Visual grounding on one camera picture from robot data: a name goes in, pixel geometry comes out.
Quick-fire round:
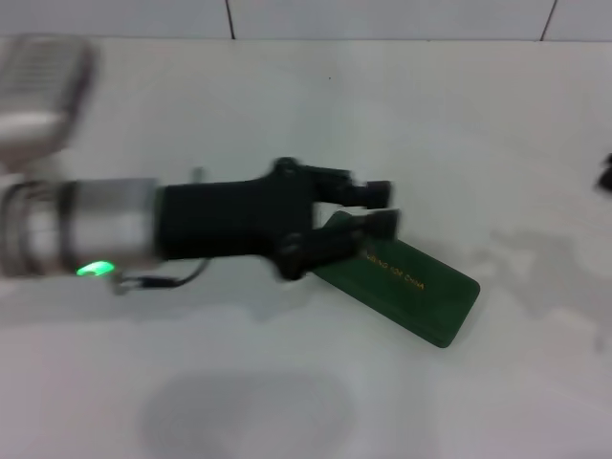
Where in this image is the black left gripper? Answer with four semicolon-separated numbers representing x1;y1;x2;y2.
155;157;402;281

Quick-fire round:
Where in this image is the green glasses case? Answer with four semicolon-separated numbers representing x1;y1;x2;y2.
313;209;481;349

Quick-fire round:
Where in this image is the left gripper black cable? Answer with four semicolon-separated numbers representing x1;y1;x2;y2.
113;166;211;295

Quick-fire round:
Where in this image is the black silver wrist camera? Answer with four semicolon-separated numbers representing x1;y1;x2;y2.
0;33;99;162

